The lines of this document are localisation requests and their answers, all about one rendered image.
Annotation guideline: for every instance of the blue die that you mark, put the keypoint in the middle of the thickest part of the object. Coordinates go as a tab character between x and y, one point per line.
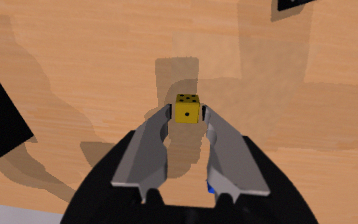
210	189

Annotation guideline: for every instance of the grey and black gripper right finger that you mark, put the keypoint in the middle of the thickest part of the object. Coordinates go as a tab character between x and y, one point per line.
237	166

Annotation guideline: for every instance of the yellow die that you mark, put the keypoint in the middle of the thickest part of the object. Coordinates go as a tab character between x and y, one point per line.
187	108

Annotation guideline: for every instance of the black die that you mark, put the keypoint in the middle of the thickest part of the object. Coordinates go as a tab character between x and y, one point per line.
286	4

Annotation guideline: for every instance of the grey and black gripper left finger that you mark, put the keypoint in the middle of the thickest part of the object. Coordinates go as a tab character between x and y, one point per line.
122	177

